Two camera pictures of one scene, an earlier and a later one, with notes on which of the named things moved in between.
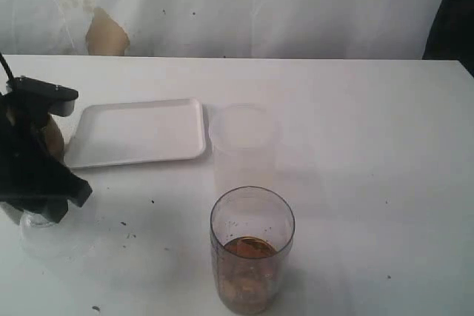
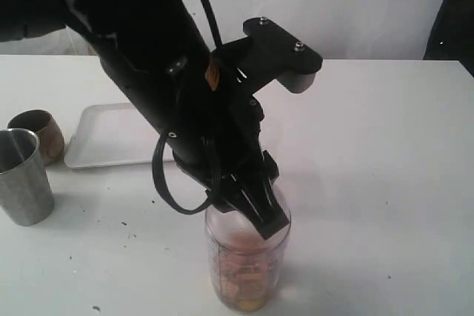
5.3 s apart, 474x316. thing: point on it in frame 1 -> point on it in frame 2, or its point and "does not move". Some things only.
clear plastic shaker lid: (69, 238) -> (229, 232)
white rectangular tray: (129, 132) does not move
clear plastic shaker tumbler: (251, 234) does not move
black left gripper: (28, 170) -> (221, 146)
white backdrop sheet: (304, 9) does not move
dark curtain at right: (452, 35) does not move
